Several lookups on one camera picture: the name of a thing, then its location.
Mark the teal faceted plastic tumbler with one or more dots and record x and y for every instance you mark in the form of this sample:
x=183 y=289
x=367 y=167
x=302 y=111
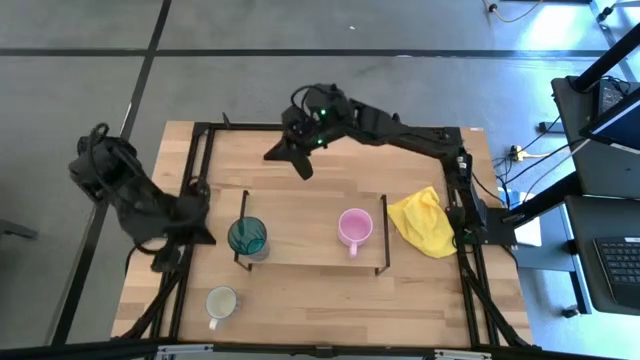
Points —
x=247 y=235

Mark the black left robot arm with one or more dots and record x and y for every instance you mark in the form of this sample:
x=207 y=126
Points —
x=140 y=210

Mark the black chair base leg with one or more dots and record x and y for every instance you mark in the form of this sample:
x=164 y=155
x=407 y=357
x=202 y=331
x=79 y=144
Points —
x=15 y=229

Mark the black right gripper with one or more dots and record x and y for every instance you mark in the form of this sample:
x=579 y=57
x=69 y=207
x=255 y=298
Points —
x=310 y=127

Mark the black monitor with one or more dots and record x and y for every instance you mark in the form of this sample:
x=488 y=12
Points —
x=620 y=125

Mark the yellow cloth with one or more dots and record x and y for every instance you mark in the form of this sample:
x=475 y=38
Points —
x=422 y=220

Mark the black keyboard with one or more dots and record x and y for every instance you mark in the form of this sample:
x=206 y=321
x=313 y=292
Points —
x=622 y=265

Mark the black support pole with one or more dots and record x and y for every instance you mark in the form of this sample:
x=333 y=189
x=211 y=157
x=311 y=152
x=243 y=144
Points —
x=605 y=60
x=545 y=197

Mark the pink mug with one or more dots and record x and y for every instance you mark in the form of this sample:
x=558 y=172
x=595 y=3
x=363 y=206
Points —
x=355 y=225

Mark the red white patterned mug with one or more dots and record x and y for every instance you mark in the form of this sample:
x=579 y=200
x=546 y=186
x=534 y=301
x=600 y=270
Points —
x=221 y=302

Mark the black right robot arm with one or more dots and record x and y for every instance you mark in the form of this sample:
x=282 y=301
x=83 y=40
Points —
x=400 y=132

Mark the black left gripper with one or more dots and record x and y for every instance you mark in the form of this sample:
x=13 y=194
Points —
x=187 y=215

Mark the black aluminium table frame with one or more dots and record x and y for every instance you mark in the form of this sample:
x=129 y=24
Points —
x=240 y=127

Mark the white power strip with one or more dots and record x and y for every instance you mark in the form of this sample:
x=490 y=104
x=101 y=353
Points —
x=520 y=154

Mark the small black caster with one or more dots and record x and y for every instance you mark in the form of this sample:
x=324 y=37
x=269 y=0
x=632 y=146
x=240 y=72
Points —
x=570 y=311

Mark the wooden shelf with black legs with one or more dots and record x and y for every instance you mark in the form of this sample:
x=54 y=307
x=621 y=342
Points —
x=310 y=225

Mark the grey desk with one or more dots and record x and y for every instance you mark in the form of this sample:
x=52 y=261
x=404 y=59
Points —
x=580 y=260
x=600 y=170

